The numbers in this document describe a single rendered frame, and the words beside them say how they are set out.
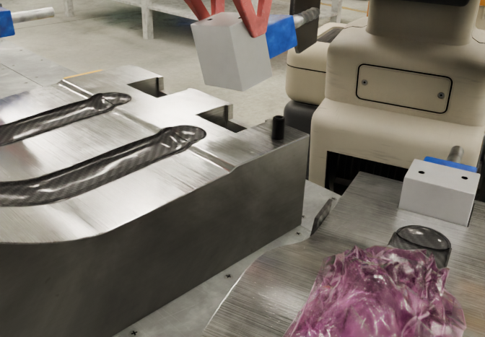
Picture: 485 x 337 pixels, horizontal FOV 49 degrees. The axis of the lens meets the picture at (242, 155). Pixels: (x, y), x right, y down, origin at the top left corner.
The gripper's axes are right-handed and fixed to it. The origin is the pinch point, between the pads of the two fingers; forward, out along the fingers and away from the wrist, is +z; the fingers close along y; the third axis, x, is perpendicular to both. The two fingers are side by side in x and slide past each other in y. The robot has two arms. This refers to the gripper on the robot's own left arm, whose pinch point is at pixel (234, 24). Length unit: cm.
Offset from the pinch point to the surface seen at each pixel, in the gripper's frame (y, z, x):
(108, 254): 6.1, 8.5, -19.0
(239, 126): -1.9, 9.6, -0.3
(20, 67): -56, 9, 0
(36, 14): -28.2, -1.8, -4.7
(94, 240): 6.3, 7.0, -19.6
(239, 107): -179, 95, 146
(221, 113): -3.5, 8.3, -0.7
